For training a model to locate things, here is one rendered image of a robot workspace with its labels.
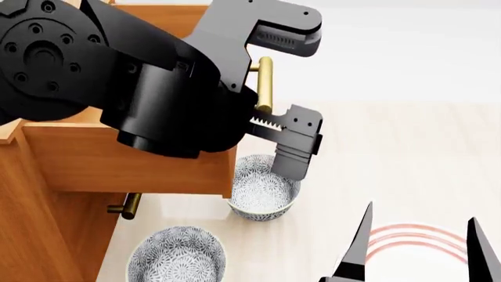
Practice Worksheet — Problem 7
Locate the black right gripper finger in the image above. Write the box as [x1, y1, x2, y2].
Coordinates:
[337, 201, 373, 282]
[466, 216, 501, 282]

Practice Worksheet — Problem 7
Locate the black toothed left gripper finger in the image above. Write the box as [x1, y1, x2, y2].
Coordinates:
[249, 103, 324, 181]

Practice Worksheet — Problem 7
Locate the long brass drawer handle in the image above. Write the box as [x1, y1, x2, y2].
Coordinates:
[248, 56, 274, 113]

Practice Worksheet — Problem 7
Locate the wooden cabinet drawer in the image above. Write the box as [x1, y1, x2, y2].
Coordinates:
[15, 0, 251, 200]

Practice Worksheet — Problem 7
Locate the wooden cabinet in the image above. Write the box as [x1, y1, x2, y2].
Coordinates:
[0, 117, 130, 282]

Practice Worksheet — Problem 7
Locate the white plate with red rings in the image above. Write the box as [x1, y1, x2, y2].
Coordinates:
[332, 223, 501, 282]

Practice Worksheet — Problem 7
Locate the small floral patterned bowl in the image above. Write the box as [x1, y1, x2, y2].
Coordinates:
[227, 154, 302, 223]

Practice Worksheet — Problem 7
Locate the large floral patterned bowl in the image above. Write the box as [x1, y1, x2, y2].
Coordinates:
[125, 226, 229, 282]

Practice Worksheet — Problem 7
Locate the dark brass drawer handle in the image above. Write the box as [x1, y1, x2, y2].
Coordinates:
[106, 192, 143, 220]

